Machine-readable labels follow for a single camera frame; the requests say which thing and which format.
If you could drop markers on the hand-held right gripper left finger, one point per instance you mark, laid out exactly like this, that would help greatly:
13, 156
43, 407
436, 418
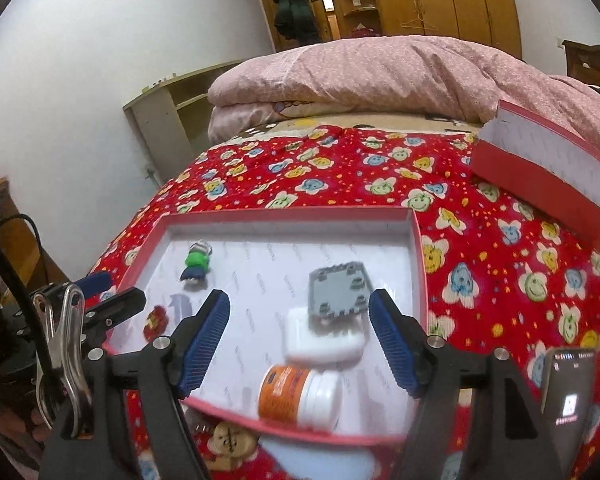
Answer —
202, 345

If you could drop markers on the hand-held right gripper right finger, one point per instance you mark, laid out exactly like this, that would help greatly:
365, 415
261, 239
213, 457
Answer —
397, 345

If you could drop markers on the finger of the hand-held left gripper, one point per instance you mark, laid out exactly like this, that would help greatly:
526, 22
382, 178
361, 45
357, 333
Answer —
92, 284
120, 305

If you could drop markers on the small red charm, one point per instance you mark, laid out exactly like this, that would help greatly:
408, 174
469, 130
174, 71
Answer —
156, 324

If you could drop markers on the grey plastic plate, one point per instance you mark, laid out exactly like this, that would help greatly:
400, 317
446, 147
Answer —
335, 287

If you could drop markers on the white earbuds case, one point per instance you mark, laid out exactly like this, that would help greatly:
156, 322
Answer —
305, 342

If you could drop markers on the red cardboard box tray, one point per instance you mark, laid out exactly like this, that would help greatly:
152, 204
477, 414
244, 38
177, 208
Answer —
260, 260

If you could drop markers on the round wooden chess piece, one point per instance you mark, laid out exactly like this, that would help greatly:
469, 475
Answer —
230, 445

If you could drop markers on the white bottle with orange label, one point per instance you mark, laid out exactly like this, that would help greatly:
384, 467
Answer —
300, 397

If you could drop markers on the light blue plastic piece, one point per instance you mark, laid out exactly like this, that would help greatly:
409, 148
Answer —
320, 460

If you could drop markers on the metal spring clip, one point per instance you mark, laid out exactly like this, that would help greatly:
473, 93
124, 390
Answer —
70, 360

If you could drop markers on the wooden cabinet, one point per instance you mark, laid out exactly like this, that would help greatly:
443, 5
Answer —
22, 245

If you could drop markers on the red smiley printed blanket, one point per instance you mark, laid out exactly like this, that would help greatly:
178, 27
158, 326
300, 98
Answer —
480, 285

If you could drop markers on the black smartphone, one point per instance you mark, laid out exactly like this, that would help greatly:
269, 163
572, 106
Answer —
570, 400

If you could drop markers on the beige shelf unit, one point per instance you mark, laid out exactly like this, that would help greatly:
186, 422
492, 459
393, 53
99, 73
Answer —
165, 110

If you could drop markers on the red cardboard box lid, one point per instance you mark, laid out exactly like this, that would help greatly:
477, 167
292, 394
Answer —
555, 170

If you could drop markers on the pink quilt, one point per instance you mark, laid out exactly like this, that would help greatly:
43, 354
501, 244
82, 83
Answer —
380, 75

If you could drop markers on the dark green hanging jacket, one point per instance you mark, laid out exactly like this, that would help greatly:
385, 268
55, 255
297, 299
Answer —
292, 15

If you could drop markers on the dark wooden headboard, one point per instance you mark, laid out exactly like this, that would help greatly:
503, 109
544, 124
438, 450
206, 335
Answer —
595, 65

